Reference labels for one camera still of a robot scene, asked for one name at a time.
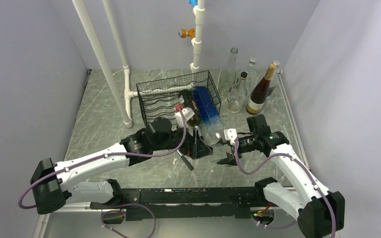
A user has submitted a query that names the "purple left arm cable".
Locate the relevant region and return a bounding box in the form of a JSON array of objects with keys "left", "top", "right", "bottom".
[{"left": 18, "top": 108, "right": 189, "bottom": 210}]

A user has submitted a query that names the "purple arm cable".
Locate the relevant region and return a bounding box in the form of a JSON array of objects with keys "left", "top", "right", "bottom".
[
  {"left": 18, "top": 108, "right": 189, "bottom": 210},
  {"left": 233, "top": 141, "right": 337, "bottom": 238}
]

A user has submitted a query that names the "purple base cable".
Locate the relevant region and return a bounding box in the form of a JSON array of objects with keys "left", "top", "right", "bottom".
[{"left": 100, "top": 201, "right": 159, "bottom": 238}]

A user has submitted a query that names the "dark bottle gold foil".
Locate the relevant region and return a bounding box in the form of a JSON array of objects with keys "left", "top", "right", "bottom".
[{"left": 246, "top": 62, "right": 278, "bottom": 115}]

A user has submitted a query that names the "white pipe with valves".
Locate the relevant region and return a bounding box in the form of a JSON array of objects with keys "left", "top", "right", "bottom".
[{"left": 190, "top": 0, "right": 205, "bottom": 73}]

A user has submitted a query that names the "slanted white pipe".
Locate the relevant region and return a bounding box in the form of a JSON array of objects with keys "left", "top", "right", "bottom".
[{"left": 72, "top": 0, "right": 133, "bottom": 128}]

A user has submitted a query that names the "dark bottle silver capsule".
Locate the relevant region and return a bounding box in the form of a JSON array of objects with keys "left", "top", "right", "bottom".
[{"left": 178, "top": 89, "right": 204, "bottom": 140}]

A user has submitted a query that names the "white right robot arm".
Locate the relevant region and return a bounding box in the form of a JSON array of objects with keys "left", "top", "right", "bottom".
[{"left": 219, "top": 115, "right": 345, "bottom": 238}]

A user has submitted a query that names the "black handled tool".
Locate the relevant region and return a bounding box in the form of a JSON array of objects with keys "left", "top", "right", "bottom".
[{"left": 177, "top": 150, "right": 194, "bottom": 171}]

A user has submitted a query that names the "clear round glass bottle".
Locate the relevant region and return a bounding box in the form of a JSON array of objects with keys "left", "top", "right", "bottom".
[{"left": 244, "top": 58, "right": 258, "bottom": 94}]

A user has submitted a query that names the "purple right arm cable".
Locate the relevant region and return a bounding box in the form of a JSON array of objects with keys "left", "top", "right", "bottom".
[{"left": 233, "top": 141, "right": 337, "bottom": 238}]

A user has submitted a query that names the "blue valve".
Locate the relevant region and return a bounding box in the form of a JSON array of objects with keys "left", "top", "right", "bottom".
[{"left": 188, "top": 0, "right": 198, "bottom": 7}]

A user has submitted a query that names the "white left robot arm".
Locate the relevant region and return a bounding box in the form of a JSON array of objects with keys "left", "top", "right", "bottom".
[{"left": 29, "top": 118, "right": 213, "bottom": 215}]

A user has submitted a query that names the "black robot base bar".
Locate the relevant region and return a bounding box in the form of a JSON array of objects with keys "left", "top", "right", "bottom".
[{"left": 90, "top": 185, "right": 270, "bottom": 221}]

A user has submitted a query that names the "black wire wine rack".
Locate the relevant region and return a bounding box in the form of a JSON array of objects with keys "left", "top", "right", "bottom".
[{"left": 136, "top": 70, "right": 221, "bottom": 125}]

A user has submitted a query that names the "clear bottle black gold label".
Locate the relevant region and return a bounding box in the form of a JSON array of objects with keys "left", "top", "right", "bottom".
[{"left": 218, "top": 47, "right": 238, "bottom": 97}]

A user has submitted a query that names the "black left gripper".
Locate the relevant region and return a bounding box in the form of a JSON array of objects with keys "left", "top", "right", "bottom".
[{"left": 152, "top": 121, "right": 213, "bottom": 159}]

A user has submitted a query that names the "aluminium frame rail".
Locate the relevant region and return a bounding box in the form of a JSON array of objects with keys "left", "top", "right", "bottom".
[{"left": 32, "top": 185, "right": 342, "bottom": 238}]

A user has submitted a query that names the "white pipe with tee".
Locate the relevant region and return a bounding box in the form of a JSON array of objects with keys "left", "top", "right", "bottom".
[{"left": 102, "top": 0, "right": 138, "bottom": 127}]

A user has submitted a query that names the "clear bottle black cap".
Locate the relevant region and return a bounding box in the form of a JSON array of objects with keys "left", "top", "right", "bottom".
[{"left": 227, "top": 71, "right": 248, "bottom": 114}]

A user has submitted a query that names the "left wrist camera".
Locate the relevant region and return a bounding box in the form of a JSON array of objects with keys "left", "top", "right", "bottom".
[{"left": 175, "top": 104, "right": 195, "bottom": 127}]

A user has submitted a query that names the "blue glass bottle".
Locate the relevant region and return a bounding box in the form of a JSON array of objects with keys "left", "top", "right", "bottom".
[{"left": 192, "top": 86, "right": 224, "bottom": 145}]

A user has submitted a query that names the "orange valve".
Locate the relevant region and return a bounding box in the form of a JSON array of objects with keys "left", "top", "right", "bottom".
[{"left": 178, "top": 28, "right": 195, "bottom": 39}]

